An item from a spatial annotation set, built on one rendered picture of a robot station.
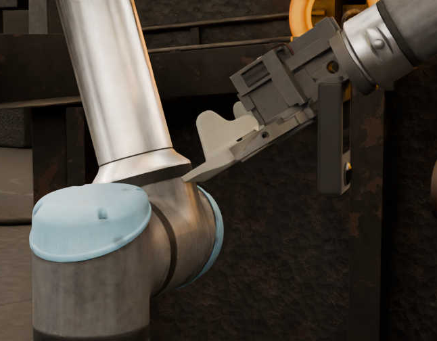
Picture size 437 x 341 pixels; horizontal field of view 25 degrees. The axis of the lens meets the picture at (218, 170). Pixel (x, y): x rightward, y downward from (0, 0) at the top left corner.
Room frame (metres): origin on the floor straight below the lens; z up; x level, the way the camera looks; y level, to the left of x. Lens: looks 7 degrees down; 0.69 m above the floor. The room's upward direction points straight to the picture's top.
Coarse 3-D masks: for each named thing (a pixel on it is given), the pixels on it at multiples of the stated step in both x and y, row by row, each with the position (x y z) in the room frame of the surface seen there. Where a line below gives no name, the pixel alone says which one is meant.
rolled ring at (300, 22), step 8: (296, 0) 1.81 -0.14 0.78; (304, 0) 1.80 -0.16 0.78; (312, 0) 1.82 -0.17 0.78; (368, 0) 1.75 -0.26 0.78; (376, 0) 1.74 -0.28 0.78; (296, 8) 1.81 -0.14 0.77; (304, 8) 1.81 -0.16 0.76; (296, 16) 1.81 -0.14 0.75; (304, 16) 1.81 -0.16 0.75; (296, 24) 1.81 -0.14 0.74; (304, 24) 1.80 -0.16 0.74; (296, 32) 1.81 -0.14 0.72
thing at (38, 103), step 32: (0, 64) 1.84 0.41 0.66; (32, 64) 1.85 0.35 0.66; (64, 64) 1.86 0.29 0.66; (0, 96) 1.84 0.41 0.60; (32, 96) 1.85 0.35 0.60; (64, 96) 1.86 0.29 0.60; (32, 128) 1.72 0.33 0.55; (64, 128) 1.73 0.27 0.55; (32, 160) 1.72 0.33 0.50; (64, 160) 1.73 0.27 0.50
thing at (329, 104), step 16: (320, 96) 0.97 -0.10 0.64; (336, 96) 0.96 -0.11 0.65; (320, 112) 0.97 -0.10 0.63; (336, 112) 0.96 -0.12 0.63; (320, 128) 0.97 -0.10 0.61; (336, 128) 0.96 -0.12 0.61; (320, 144) 0.97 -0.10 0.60; (336, 144) 0.96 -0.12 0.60; (320, 160) 0.97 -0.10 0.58; (336, 160) 0.96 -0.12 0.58; (320, 176) 0.97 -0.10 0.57; (336, 176) 0.96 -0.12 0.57; (320, 192) 0.97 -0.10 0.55; (336, 192) 0.97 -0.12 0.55
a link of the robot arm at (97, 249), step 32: (64, 192) 0.98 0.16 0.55; (96, 192) 0.98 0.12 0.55; (128, 192) 0.97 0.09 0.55; (32, 224) 0.94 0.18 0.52; (64, 224) 0.91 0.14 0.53; (96, 224) 0.91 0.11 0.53; (128, 224) 0.92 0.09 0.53; (160, 224) 0.99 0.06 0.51; (32, 256) 0.94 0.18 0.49; (64, 256) 0.91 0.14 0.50; (96, 256) 0.90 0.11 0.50; (128, 256) 0.92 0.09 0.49; (160, 256) 0.97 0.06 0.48; (32, 288) 0.94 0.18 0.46; (64, 288) 0.91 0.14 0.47; (96, 288) 0.91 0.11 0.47; (128, 288) 0.92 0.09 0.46; (160, 288) 1.00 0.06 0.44; (32, 320) 0.95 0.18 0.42; (64, 320) 0.91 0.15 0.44; (96, 320) 0.90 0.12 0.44; (128, 320) 0.92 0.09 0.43
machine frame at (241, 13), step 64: (192, 0) 1.99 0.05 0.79; (256, 0) 1.93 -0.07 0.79; (320, 0) 1.87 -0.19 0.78; (192, 128) 1.99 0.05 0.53; (256, 192) 1.93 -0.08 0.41; (256, 256) 1.93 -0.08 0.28; (320, 256) 1.87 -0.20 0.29; (192, 320) 1.99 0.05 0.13; (256, 320) 1.93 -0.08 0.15; (320, 320) 1.87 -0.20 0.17
